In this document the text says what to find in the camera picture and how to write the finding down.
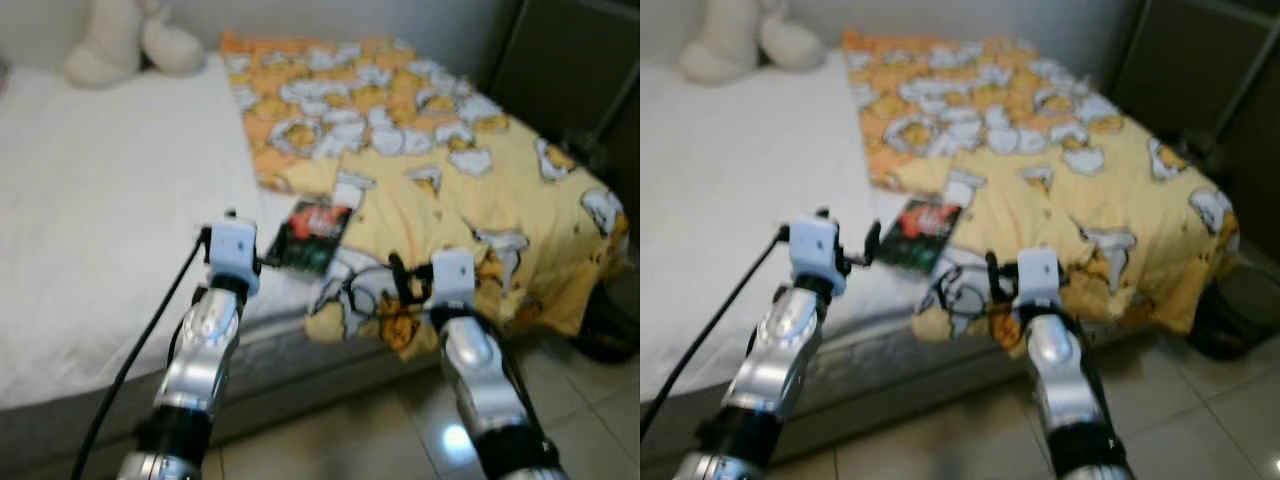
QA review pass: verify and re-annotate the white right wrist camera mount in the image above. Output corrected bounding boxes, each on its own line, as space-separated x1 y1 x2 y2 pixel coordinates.
428 248 477 313
1015 247 1063 311

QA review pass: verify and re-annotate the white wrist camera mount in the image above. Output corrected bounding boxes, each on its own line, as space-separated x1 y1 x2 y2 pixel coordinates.
787 215 844 298
1015 247 1063 311
205 218 263 299
428 248 477 313

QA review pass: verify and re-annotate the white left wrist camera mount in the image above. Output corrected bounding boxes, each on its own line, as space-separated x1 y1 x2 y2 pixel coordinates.
205 218 263 299
787 215 844 298

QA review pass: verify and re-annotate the dark book red cover print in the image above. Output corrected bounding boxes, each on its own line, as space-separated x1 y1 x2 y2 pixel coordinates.
270 198 355 278
880 198 964 276

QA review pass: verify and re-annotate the yellow egg print blanket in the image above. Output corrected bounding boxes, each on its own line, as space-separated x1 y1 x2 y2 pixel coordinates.
303 112 633 356
912 110 1241 351

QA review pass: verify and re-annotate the bed with white sheet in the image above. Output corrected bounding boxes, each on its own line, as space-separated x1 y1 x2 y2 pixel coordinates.
640 45 1061 479
0 48 451 479

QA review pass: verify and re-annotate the white plush toy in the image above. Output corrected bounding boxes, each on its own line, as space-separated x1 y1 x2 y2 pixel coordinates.
62 0 208 89
678 0 827 86

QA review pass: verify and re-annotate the orange egg print blanket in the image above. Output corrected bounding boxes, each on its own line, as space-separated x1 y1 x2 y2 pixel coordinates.
842 28 1126 196
218 30 506 196

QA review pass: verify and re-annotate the grey panel sliding wardrobe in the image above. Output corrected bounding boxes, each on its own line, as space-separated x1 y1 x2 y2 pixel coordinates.
1110 0 1280 201
485 0 641 171

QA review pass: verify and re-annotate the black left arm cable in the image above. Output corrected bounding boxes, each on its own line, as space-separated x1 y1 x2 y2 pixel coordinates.
640 228 793 441
70 228 213 480

